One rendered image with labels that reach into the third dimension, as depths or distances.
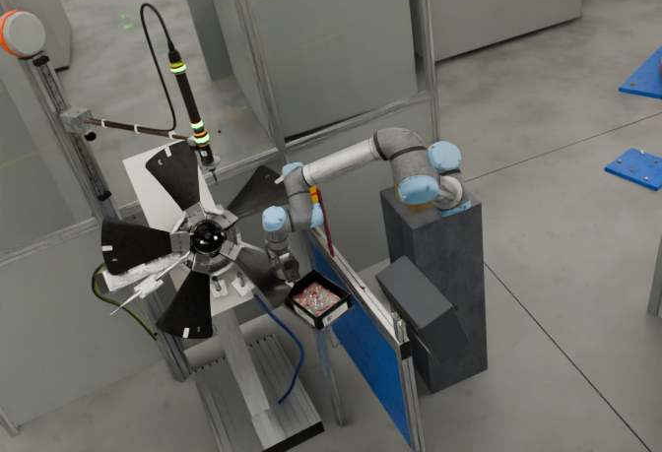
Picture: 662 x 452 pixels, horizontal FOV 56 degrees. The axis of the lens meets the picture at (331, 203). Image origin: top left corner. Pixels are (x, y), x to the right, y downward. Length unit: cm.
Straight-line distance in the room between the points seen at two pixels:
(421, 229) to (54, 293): 172
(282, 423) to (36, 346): 122
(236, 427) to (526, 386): 135
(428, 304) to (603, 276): 204
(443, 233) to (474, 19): 376
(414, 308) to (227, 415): 159
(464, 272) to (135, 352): 176
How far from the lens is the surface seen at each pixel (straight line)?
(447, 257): 257
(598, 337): 338
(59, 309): 324
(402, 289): 182
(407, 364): 228
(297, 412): 306
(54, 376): 350
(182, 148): 230
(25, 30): 251
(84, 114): 252
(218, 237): 223
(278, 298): 224
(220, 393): 324
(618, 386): 320
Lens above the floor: 250
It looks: 35 degrees down
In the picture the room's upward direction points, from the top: 12 degrees counter-clockwise
